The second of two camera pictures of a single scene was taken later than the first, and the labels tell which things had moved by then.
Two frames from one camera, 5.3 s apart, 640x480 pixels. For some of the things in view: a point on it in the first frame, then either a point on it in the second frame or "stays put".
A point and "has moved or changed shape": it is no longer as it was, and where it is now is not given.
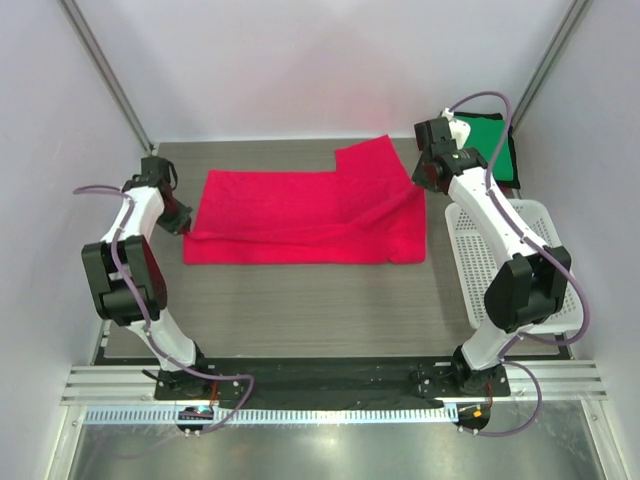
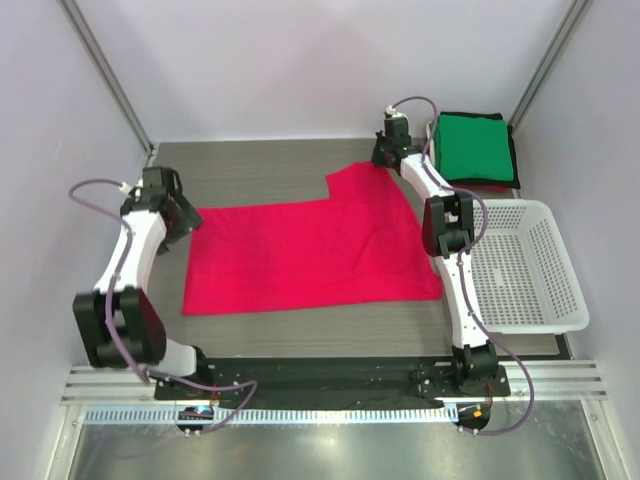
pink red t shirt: (365, 212) has moved or changed shape
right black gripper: (419, 179) -> (374, 158)
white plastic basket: (478, 259) stays put
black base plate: (335, 384) stays put
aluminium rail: (105, 384) stays put
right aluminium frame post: (559, 41) stays put
